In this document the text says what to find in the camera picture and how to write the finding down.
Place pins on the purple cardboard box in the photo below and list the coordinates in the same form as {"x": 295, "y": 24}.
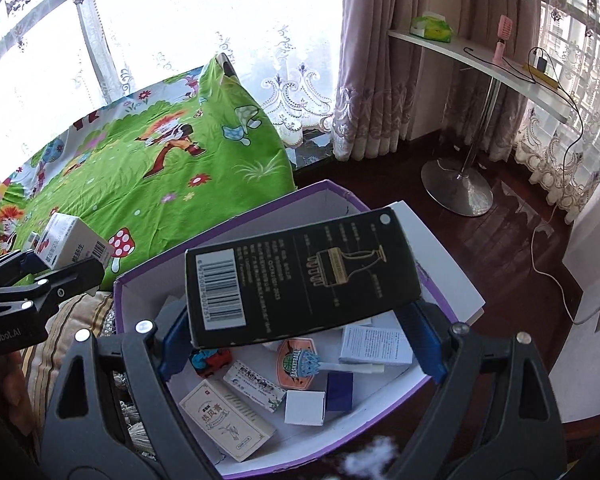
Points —
{"x": 140, "y": 295}

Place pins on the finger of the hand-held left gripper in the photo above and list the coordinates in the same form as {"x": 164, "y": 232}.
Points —
{"x": 10, "y": 267}
{"x": 70, "y": 280}

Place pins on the cream tassel fringe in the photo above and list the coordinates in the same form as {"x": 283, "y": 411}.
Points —
{"x": 125, "y": 410}

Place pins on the cream cardboard box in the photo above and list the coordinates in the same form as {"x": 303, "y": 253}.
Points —
{"x": 225, "y": 420}

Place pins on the white toothbrush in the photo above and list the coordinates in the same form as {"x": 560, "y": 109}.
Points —
{"x": 360, "y": 369}

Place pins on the mauve curtain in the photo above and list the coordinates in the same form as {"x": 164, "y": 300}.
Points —
{"x": 490, "y": 35}
{"x": 375, "y": 60}

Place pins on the black charger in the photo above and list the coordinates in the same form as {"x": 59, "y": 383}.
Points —
{"x": 541, "y": 64}

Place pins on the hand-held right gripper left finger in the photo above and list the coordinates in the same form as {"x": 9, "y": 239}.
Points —
{"x": 177, "y": 355}

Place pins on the green tissue box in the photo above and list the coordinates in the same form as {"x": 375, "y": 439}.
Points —
{"x": 432, "y": 30}

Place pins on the striped plush cushion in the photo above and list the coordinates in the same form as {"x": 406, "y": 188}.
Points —
{"x": 70, "y": 330}

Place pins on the red toy car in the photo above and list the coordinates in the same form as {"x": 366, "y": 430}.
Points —
{"x": 210, "y": 362}

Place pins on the white fluff tuft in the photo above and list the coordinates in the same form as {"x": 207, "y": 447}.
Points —
{"x": 370, "y": 460}

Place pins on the orange basketball badge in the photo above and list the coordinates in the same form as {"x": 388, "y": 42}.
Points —
{"x": 290, "y": 360}

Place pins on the white medicine box with barcode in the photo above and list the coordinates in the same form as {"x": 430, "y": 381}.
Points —
{"x": 70, "y": 237}

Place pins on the plain white box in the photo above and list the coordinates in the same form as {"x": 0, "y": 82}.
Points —
{"x": 305, "y": 407}

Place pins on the black box with barcode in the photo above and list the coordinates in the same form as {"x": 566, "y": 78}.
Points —
{"x": 305, "y": 275}

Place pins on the white lace curtain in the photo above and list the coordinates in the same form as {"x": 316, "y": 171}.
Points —
{"x": 580, "y": 160}
{"x": 180, "y": 35}

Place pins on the white side table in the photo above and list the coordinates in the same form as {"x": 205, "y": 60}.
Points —
{"x": 457, "y": 187}

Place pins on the dark blue box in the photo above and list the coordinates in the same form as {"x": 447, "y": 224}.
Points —
{"x": 340, "y": 392}

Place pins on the green printed blanket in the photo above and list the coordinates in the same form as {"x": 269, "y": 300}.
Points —
{"x": 155, "y": 185}

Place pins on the pink handheld fan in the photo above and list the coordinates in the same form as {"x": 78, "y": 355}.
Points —
{"x": 504, "y": 35}

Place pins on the white box with text lines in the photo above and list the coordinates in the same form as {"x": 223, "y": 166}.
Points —
{"x": 375, "y": 345}

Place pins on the white box with green print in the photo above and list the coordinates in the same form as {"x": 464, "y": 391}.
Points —
{"x": 252, "y": 385}

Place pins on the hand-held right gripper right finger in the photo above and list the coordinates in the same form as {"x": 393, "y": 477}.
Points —
{"x": 422, "y": 340}

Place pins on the white window frame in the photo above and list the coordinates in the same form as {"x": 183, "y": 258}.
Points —
{"x": 87, "y": 35}

